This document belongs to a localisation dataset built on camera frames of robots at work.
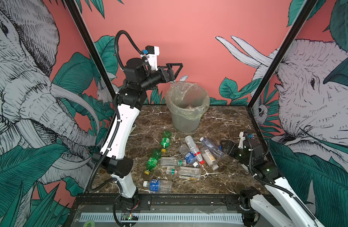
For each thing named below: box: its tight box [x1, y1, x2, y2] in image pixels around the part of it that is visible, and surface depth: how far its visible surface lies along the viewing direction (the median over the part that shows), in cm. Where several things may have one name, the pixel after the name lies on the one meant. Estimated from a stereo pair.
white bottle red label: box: [184, 135, 205, 165], surface depth 92 cm
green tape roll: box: [83, 219, 96, 227], surface depth 69 cm
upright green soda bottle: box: [160, 130, 173, 154], surface depth 95 cm
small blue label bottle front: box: [142, 178, 173, 193], surface depth 78 cm
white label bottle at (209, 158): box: [200, 146, 219, 171], surface depth 89 cm
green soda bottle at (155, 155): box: [144, 148, 163, 175], surface depth 86 cm
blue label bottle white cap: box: [178, 143, 199, 168], surface depth 88 cm
